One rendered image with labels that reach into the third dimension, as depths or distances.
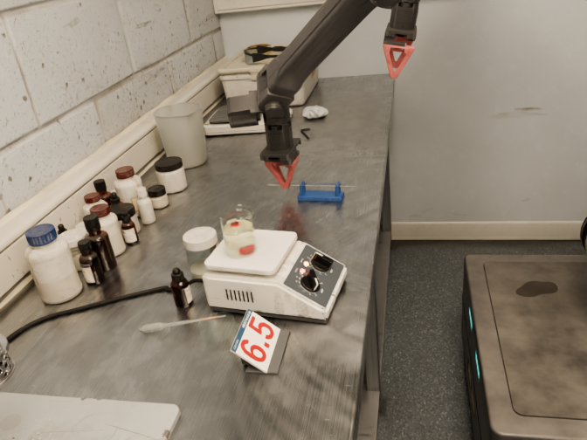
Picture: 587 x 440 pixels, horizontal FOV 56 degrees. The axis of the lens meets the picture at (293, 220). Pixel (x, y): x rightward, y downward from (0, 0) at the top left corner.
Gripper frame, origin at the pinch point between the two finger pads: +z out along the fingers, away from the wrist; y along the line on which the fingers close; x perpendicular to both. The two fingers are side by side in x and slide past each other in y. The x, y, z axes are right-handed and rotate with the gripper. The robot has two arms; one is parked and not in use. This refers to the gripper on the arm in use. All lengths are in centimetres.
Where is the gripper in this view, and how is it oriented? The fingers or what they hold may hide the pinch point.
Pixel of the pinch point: (285, 184)
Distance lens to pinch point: 122.6
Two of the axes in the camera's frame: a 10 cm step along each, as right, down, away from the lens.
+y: -2.7, 4.7, -8.4
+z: 1.1, 8.8, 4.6
